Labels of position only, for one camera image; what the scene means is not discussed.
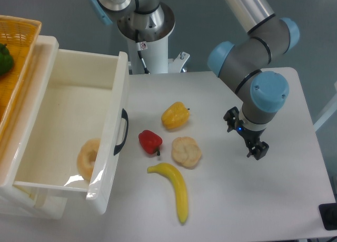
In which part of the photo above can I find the yellow bell pepper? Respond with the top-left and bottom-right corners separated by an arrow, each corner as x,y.
161,102 -> 190,130

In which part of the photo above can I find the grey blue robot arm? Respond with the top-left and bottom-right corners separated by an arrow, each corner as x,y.
89,0 -> 300,159

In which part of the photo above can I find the red bell pepper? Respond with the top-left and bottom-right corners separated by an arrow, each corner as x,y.
138,130 -> 163,156

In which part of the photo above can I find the green bell pepper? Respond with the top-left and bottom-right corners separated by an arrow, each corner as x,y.
0,43 -> 14,75

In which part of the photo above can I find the yellow banana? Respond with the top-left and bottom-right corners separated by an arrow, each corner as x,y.
147,162 -> 189,225

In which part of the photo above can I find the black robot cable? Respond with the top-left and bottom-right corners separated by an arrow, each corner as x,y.
134,30 -> 151,74

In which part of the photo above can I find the black device at edge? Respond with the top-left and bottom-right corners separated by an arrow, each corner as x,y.
319,203 -> 337,230

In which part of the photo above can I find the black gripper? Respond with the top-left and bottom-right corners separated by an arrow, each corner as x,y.
223,107 -> 269,160

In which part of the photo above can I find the white plastic drawer cabinet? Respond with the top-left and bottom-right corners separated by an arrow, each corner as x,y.
1,35 -> 66,219

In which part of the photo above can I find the round bread roll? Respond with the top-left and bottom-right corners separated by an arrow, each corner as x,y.
171,137 -> 202,168

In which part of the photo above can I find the black drawer handle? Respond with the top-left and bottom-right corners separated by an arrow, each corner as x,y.
113,108 -> 130,156

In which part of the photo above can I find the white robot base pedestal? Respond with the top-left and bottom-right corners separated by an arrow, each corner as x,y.
117,2 -> 190,75

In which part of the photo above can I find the bagel in drawer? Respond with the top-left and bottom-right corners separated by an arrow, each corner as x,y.
76,138 -> 101,181

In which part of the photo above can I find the orange plastic basket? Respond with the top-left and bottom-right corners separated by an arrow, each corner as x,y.
1,15 -> 42,135

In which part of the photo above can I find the white plastic top drawer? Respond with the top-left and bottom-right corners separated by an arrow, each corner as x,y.
0,48 -> 130,216

